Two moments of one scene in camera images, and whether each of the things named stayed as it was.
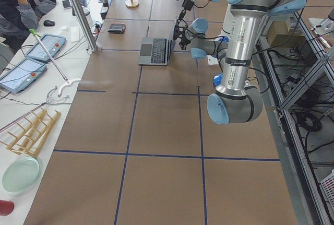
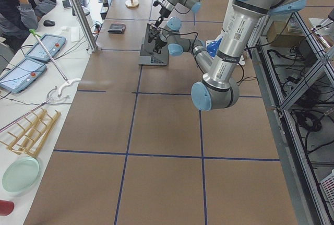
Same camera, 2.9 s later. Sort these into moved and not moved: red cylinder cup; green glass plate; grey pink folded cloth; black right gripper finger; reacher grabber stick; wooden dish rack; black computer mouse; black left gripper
Moved: black right gripper finger; black left gripper
Not moved: reacher grabber stick; green glass plate; grey pink folded cloth; red cylinder cup; wooden dish rack; black computer mouse
